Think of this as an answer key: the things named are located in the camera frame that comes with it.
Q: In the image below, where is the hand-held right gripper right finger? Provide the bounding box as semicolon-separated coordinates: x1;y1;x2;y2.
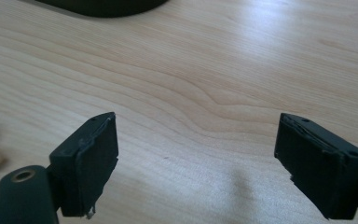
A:
273;112;358;221

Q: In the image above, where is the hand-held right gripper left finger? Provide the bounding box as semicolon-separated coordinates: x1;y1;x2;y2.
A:
48;111;119;220

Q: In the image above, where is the black round object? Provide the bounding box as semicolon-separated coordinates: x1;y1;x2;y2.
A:
34;0;170;19

